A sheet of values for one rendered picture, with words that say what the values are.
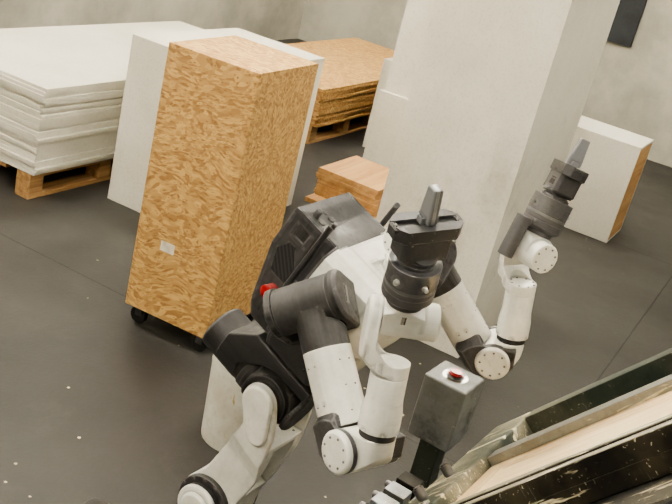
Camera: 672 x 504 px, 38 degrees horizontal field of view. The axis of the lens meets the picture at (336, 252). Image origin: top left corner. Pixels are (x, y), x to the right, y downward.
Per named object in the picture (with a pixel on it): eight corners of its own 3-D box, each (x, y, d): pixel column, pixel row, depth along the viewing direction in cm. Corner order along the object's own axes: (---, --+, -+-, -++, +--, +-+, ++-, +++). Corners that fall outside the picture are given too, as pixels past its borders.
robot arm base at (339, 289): (271, 351, 177) (254, 291, 179) (296, 347, 190) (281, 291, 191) (346, 328, 173) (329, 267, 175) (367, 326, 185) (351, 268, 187)
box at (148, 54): (209, 170, 639) (237, 27, 604) (291, 204, 615) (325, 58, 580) (107, 198, 554) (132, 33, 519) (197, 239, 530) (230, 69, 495)
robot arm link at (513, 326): (535, 304, 208) (519, 384, 215) (537, 287, 218) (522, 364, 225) (486, 295, 210) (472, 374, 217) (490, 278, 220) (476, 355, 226)
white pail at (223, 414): (228, 402, 388) (252, 298, 370) (291, 436, 376) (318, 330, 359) (180, 433, 361) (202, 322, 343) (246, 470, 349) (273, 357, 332)
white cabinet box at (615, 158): (548, 202, 755) (578, 114, 729) (620, 229, 734) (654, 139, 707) (531, 214, 717) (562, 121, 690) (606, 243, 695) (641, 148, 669)
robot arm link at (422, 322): (383, 292, 154) (370, 345, 161) (450, 302, 155) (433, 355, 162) (382, 250, 163) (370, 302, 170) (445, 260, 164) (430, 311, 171)
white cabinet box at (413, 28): (431, 80, 715) (458, -18, 688) (503, 105, 693) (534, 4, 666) (384, 90, 647) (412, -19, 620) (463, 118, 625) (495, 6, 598)
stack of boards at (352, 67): (344, 79, 994) (354, 36, 978) (435, 111, 955) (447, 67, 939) (202, 103, 785) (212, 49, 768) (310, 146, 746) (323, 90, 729)
